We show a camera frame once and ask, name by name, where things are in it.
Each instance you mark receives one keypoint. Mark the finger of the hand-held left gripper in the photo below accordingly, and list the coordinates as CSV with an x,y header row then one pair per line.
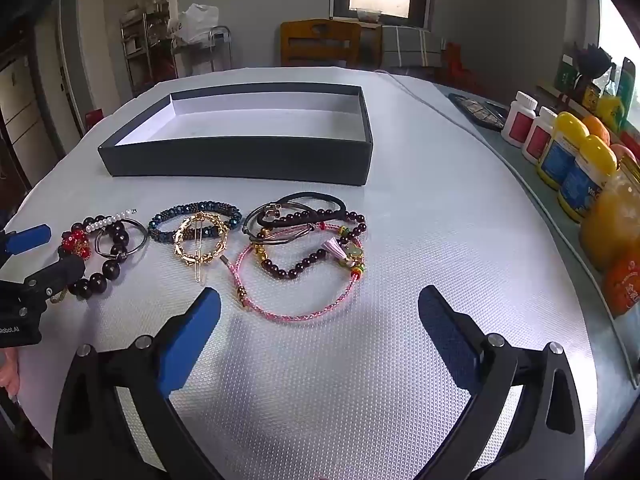
x,y
29,239
55,272

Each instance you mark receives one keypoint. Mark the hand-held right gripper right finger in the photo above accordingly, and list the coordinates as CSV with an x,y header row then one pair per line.
x,y
447,335

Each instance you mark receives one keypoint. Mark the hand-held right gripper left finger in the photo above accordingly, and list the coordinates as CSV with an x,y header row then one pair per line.
x,y
192,340

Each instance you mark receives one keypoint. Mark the red bead gold ornament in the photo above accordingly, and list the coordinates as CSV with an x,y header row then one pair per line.
x,y
75,245

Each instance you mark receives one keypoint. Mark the pearl hair clip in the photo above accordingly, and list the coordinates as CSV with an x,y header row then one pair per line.
x,y
107,221

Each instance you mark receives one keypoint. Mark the gold round hair clip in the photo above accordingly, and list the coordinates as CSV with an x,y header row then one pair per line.
x,y
182,250

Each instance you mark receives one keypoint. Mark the black shallow cardboard box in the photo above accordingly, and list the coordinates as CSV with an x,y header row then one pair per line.
x,y
240,160

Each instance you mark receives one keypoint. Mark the person's left hand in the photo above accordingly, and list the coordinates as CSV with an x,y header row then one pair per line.
x,y
7,372

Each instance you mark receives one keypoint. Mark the white refrigerator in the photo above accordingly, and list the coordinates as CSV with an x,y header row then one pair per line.
x,y
15,105

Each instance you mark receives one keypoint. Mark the red box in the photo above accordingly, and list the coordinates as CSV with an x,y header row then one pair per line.
x,y
95,117

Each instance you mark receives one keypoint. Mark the orange packet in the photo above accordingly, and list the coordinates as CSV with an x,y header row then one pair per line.
x,y
622,285

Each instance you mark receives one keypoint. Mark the orange juice jar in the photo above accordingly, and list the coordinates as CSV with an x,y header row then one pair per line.
x,y
610,225

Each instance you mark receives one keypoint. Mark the yellow bottle blue label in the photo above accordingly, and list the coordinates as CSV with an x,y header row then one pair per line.
x,y
557,157
582,185

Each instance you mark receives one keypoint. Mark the white bottle red label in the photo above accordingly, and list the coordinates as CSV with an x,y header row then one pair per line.
x,y
517,125
537,140

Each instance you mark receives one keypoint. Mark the metal shelving rack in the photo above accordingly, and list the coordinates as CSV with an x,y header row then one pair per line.
x,y
145,45

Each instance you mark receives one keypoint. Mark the phone with patterned case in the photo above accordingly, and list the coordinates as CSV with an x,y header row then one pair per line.
x,y
475,109

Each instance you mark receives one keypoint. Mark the dark phone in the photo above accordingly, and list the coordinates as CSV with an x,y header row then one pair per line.
x,y
497,106

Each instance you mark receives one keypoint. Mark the metal trolley cart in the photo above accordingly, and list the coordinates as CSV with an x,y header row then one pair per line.
x,y
215,50

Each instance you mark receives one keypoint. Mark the red bag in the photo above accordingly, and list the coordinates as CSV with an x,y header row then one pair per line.
x,y
456,65

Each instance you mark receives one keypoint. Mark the white plastic bag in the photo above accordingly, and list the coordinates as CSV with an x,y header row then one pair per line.
x,y
197,22

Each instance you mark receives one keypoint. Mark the green box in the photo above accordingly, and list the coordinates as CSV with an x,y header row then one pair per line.
x,y
567,77

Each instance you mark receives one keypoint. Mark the grey plaid cloth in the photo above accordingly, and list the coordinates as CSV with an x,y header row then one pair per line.
x,y
410,45

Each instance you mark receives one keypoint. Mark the wooden chair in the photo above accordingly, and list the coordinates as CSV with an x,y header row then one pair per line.
x,y
320,42

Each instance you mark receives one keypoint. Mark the bowl on windowsill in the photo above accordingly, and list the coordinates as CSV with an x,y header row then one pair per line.
x,y
367,11

